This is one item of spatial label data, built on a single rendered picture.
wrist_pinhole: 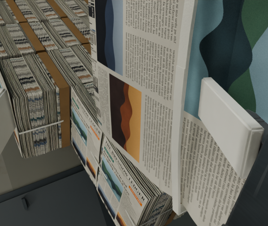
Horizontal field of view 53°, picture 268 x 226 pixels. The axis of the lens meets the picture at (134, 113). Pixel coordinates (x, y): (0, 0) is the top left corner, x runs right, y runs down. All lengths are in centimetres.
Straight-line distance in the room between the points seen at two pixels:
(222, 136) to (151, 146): 14
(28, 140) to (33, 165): 208
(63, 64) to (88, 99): 26
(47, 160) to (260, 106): 326
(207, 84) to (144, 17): 10
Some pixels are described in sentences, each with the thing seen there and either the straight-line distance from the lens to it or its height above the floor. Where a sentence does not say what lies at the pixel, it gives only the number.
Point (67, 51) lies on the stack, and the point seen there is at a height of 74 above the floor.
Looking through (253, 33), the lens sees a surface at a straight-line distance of 18.
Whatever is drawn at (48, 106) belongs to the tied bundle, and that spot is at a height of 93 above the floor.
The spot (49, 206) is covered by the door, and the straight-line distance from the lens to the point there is 339.
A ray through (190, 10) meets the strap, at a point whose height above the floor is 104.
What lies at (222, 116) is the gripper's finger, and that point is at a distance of 16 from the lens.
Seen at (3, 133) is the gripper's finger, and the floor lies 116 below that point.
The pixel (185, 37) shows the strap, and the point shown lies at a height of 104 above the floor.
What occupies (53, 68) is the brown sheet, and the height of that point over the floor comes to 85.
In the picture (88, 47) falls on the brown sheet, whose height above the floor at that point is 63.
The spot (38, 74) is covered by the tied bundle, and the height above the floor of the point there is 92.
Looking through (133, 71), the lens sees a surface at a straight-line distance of 28.
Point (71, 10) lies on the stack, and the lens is 179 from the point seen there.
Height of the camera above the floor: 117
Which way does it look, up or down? 28 degrees down
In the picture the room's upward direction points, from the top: 107 degrees counter-clockwise
